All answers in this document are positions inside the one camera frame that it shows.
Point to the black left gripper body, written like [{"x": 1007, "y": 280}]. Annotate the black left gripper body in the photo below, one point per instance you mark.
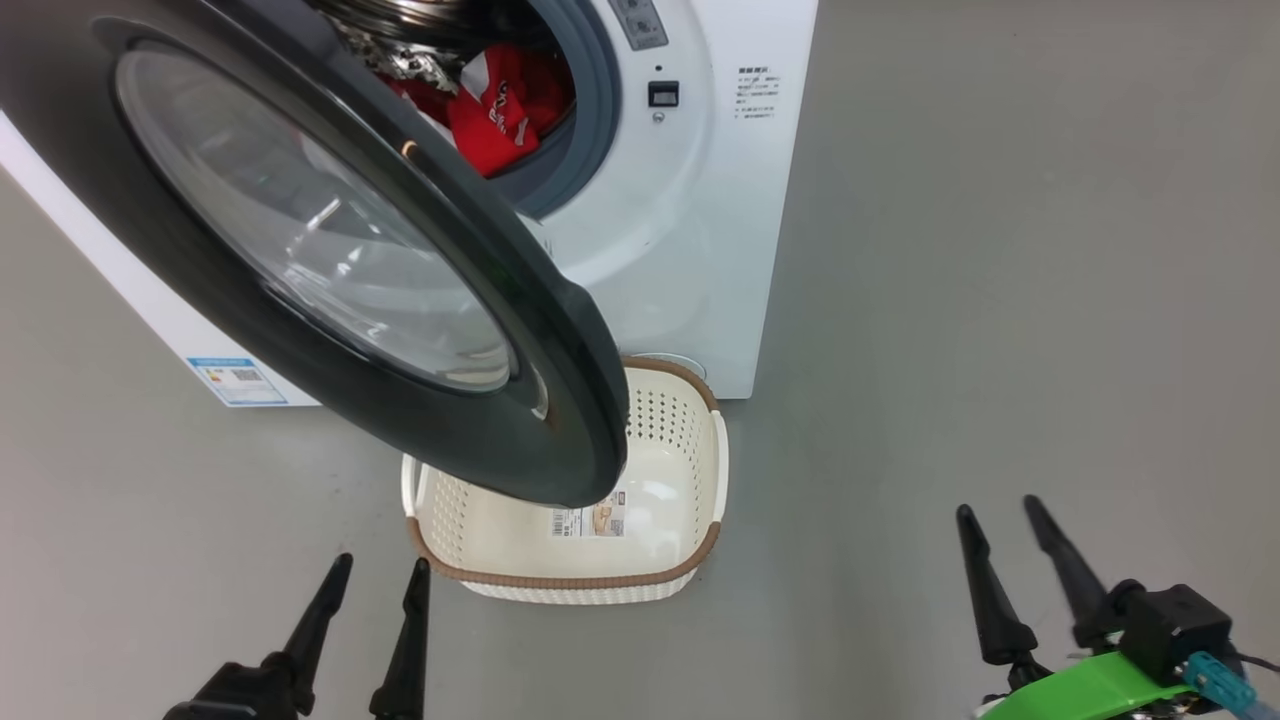
[{"x": 245, "y": 692}]

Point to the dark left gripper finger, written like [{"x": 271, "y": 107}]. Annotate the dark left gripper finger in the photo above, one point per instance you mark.
[
  {"x": 318, "y": 625},
  {"x": 408, "y": 660}
]

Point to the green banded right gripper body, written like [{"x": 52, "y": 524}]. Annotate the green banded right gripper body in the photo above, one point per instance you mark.
[{"x": 1090, "y": 690}]

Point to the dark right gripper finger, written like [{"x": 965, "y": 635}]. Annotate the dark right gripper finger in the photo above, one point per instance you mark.
[
  {"x": 1072, "y": 580},
  {"x": 995, "y": 610}
]

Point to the dark round washing machine door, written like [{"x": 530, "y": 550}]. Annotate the dark round washing machine door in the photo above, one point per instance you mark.
[{"x": 560, "y": 400}]

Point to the red garment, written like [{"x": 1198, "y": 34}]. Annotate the red garment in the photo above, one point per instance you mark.
[{"x": 490, "y": 120}]

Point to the paper label sticker in basket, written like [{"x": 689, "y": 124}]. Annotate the paper label sticker in basket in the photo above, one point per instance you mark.
[{"x": 590, "y": 521}]

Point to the cream laundry basket brown rim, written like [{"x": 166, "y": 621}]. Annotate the cream laundry basket brown rim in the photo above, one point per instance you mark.
[{"x": 660, "y": 480}]

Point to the white front-load washing machine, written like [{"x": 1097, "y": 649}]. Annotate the white front-load washing machine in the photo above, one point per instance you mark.
[{"x": 700, "y": 250}]

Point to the black door lock socket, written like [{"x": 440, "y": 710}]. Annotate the black door lock socket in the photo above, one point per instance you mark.
[{"x": 663, "y": 94}]

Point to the blue energy label sticker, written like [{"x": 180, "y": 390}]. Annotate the blue energy label sticker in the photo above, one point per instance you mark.
[{"x": 235, "y": 382}]

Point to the printed warning text label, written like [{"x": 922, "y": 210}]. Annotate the printed warning text label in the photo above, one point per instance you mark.
[{"x": 756, "y": 92}]

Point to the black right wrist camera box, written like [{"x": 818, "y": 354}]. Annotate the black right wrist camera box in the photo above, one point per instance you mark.
[{"x": 1175, "y": 625}]

